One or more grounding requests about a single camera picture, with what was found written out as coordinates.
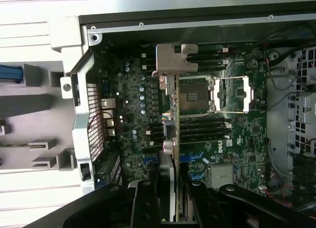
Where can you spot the green RAM stick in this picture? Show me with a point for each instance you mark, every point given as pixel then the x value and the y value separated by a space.
pixel 12 145

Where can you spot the silver chipset heat sink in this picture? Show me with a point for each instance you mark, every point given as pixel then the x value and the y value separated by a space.
pixel 222 175

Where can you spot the black open PC case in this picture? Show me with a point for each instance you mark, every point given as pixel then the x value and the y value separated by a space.
pixel 81 129

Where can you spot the blue expansion slot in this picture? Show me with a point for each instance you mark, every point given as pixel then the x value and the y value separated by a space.
pixel 195 157

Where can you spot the black RAM slot bank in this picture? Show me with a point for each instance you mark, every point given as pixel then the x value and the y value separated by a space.
pixel 207 57
pixel 205 129

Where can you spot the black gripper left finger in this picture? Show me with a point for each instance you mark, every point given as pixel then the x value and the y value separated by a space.
pixel 111 208

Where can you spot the grey parts rack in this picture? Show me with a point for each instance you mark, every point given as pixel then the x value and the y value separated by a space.
pixel 37 104

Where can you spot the CPU socket with metal frame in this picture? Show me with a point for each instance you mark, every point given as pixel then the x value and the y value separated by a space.
pixel 248 94

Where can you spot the silver drive cage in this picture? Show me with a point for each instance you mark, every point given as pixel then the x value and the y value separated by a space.
pixel 303 107

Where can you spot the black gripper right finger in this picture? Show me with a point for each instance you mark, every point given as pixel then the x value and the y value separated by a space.
pixel 209 208

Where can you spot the blue disk caddy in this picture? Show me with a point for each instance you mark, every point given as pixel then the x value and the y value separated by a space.
pixel 10 72

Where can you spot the green motherboard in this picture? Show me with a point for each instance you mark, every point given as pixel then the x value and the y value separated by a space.
pixel 251 139

